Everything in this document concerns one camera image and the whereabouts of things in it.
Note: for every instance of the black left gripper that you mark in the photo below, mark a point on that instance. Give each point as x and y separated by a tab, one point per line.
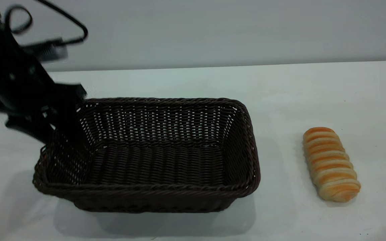
22	90

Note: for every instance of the black wicker basket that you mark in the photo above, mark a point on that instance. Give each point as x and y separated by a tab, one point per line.
159	164

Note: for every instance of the striped orange bread loaf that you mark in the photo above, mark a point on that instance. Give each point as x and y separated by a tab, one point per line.
330	164

